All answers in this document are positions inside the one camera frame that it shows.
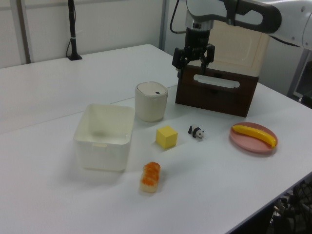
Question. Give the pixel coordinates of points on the black camera pole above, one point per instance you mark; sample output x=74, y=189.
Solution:
x=72, y=29

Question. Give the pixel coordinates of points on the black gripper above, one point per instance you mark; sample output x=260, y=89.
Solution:
x=197, y=41

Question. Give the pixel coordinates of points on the yellow toy banana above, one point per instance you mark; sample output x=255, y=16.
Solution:
x=256, y=132

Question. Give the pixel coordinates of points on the yellow cube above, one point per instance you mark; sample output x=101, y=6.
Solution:
x=167, y=137

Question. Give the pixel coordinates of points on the white open plastic box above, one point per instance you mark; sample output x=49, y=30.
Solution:
x=102, y=156

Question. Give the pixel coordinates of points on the salmon roe sushi toy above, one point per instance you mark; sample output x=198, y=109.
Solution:
x=150, y=178

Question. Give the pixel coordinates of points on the cream lidded trash can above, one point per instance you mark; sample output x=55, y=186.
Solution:
x=151, y=107

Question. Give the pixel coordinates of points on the pink plate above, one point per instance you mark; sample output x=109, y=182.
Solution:
x=248, y=144

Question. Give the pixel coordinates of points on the panda toy figure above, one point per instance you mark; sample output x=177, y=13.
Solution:
x=196, y=131

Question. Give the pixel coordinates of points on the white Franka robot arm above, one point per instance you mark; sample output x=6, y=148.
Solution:
x=292, y=24

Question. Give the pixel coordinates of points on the brown storage box cream lid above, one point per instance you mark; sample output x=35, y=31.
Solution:
x=214, y=97

